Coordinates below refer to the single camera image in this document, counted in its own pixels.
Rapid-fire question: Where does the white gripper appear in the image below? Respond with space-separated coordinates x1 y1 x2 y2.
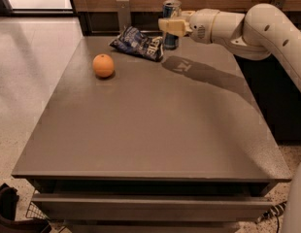
158 9 219 44

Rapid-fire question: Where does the red bull can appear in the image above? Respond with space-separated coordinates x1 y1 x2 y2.
163 0 182 50

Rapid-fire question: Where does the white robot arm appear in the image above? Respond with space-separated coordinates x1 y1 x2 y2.
158 4 301 93

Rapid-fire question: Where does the blue chip bag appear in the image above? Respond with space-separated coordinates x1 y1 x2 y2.
110 26 163 62

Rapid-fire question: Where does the orange fruit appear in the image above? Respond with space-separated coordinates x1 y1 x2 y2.
92 54 115 78

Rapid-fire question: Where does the grey cabinet drawer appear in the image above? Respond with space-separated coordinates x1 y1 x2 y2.
32 193 271 222

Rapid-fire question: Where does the dark brown chair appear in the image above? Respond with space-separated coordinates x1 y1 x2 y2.
0 183 51 233

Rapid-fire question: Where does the left metal bracket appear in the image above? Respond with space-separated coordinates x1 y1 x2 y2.
117 0 131 31

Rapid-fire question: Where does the metal bracket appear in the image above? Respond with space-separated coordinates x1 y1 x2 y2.
270 0 286 9
117 0 131 31

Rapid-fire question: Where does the right metal bracket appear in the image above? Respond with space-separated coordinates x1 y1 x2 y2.
270 0 286 9

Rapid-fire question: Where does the striped cable on floor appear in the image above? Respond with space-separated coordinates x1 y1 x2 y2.
254 200 288 225

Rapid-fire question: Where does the wire basket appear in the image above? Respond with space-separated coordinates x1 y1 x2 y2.
25 201 67 233

